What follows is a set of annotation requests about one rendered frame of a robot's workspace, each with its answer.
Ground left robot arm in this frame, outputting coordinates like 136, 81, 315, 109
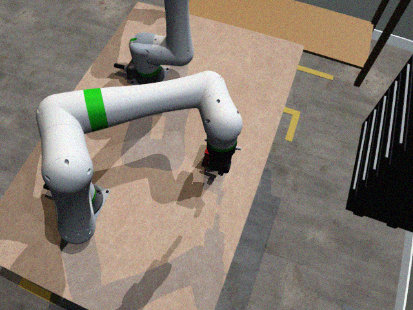
114, 0, 194, 85

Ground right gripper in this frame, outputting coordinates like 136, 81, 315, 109
205, 139, 241, 173

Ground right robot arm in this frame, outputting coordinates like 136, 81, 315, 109
36, 71, 243, 244

